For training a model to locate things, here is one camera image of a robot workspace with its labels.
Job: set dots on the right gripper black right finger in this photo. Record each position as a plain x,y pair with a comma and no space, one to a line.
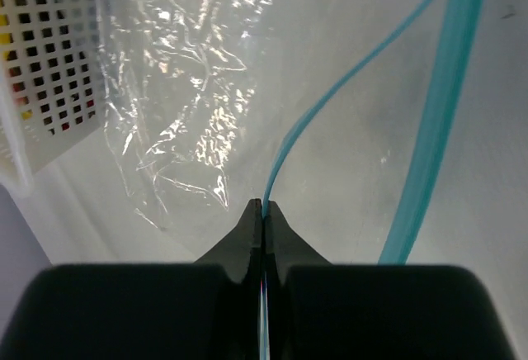
284,248

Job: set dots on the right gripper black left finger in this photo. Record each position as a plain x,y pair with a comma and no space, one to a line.
239,252

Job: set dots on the clear zip bag teal zipper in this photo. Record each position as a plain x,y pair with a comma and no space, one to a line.
338,111

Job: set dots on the white perforated plastic basket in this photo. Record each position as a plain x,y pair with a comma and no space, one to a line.
51,84

